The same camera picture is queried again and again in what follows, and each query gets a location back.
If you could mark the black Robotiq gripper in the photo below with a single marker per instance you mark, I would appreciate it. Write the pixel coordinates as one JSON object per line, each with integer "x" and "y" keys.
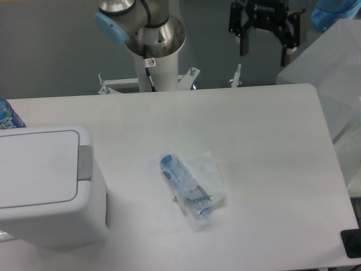
{"x": 289, "y": 27}

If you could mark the white trash can lid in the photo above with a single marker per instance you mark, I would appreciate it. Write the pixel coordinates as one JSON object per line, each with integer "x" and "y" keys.
{"x": 38, "y": 168}

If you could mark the white trash can body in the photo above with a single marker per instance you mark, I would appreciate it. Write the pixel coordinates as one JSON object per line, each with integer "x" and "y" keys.
{"x": 84, "y": 219}

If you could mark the metal clamp screw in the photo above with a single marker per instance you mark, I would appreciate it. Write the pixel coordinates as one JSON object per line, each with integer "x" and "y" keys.
{"x": 236, "y": 82}

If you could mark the blue plastic bag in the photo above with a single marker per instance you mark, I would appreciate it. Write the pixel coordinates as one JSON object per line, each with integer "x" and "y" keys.
{"x": 327, "y": 13}

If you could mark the translucent plastic storage box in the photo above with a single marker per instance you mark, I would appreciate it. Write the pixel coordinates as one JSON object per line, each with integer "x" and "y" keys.
{"x": 332, "y": 65}

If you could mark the clear plastic bag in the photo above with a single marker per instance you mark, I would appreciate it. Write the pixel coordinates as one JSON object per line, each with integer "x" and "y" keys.
{"x": 204, "y": 169}

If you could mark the clear plastic bottle blue cap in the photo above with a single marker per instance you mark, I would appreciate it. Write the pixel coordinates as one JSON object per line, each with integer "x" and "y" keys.
{"x": 187, "y": 189}

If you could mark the grey lid push button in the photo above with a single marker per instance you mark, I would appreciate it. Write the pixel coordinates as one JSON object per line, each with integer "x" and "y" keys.
{"x": 85, "y": 163}

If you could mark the black device at table edge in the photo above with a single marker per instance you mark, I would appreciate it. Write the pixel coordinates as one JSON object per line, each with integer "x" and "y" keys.
{"x": 351, "y": 241}

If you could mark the blue labelled drink bottle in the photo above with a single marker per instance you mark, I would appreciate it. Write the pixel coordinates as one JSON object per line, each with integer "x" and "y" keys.
{"x": 9, "y": 118}

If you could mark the white pedestal base bracket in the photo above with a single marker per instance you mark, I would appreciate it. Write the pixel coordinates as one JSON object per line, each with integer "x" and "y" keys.
{"x": 132, "y": 85}

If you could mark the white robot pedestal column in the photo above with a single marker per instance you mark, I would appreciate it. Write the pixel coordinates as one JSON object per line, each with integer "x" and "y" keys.
{"x": 156, "y": 68}

